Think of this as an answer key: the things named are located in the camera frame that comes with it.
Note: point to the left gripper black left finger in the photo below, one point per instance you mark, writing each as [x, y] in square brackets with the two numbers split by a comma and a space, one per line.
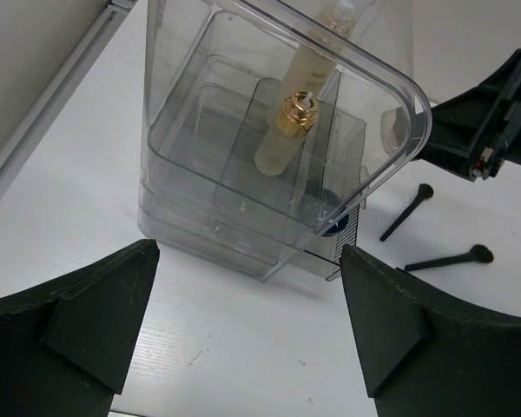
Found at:
[66, 345]

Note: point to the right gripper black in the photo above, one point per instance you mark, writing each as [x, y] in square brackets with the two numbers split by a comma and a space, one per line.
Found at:
[473, 134]

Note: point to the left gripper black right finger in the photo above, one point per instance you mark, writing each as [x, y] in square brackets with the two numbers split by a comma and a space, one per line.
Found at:
[424, 352]

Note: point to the small beige bottle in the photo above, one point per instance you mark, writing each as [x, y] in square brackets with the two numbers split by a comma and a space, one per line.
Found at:
[292, 123]

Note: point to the clear acrylic organizer box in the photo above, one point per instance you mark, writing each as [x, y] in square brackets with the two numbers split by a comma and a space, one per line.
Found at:
[266, 124]

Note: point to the black makeup brush angled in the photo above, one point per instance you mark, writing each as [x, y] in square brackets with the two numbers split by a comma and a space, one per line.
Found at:
[425, 192]

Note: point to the black makeup brush orange tip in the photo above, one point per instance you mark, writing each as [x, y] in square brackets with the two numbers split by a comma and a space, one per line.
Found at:
[478, 253]

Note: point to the aluminium left side rail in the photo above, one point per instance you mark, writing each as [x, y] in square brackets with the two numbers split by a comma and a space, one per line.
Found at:
[46, 49]

